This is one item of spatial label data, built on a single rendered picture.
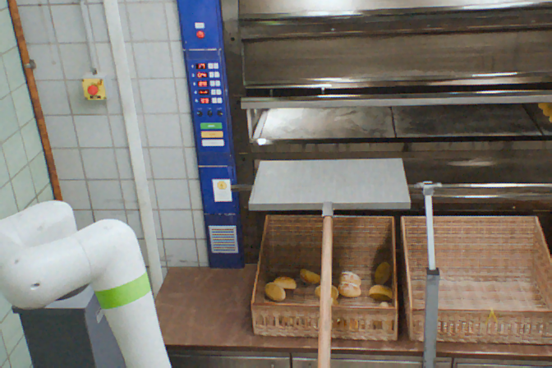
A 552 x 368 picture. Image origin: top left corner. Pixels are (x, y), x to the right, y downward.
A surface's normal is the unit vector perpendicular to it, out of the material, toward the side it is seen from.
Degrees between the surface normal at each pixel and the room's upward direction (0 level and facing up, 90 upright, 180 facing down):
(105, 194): 90
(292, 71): 70
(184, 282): 0
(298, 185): 3
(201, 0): 90
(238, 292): 0
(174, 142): 90
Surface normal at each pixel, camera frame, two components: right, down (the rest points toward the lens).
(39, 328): -0.10, 0.42
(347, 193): -0.07, -0.88
